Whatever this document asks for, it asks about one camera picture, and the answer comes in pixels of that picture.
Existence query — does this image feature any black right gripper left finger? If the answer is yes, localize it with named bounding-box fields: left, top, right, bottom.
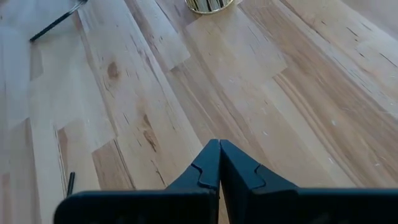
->
left=54, top=139, right=221, bottom=224

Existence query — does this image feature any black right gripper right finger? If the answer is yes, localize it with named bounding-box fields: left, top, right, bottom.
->
left=220, top=139, right=398, bottom=224

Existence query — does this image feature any black ballpoint pen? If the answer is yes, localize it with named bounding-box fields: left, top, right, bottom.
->
left=66, top=171, right=76, bottom=197
left=29, top=0, right=89, bottom=43

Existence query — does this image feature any gold wire pen holder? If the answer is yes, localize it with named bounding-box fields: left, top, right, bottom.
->
left=185, top=0, right=234, bottom=15

